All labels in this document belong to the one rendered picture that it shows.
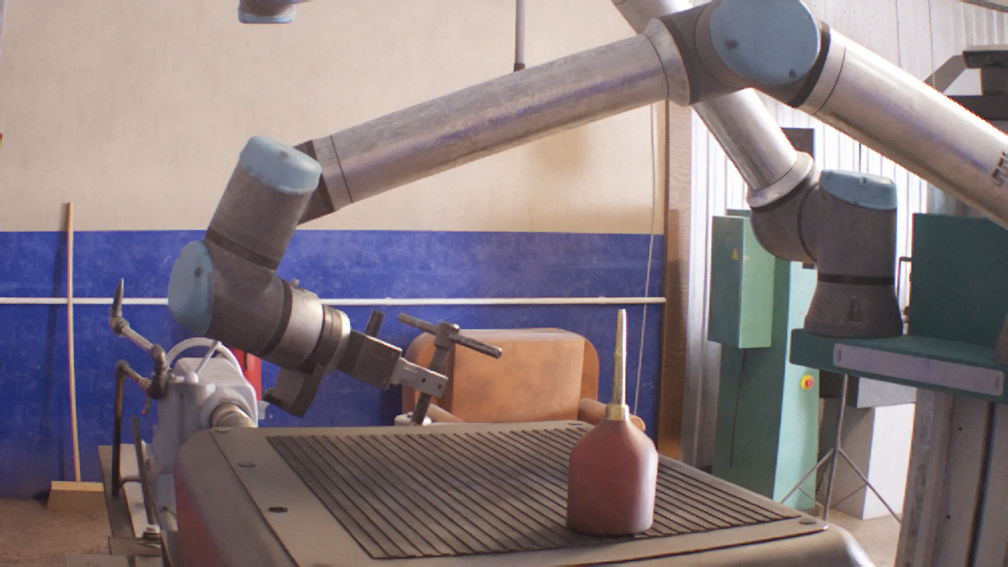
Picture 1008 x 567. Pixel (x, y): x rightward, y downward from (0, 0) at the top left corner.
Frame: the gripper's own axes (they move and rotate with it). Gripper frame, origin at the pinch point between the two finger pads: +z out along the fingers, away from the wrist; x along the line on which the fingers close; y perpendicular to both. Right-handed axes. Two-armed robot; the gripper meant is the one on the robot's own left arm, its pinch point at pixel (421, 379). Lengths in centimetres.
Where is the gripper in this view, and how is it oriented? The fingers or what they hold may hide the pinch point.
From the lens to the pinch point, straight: 153.2
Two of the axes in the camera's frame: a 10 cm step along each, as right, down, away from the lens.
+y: 3.7, -9.3, 0.7
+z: 7.3, 3.3, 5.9
